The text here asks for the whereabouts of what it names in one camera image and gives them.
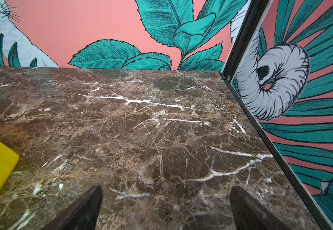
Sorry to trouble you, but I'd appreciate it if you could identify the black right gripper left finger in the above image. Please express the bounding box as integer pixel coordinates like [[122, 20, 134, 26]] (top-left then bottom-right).
[[42, 185, 103, 230]]

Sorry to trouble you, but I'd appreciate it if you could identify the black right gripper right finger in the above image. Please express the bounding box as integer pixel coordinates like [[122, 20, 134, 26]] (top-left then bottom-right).
[[229, 186, 290, 230]]

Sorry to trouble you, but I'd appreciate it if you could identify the black right frame post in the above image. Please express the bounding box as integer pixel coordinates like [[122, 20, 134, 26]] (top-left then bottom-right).
[[221, 1, 272, 83]]

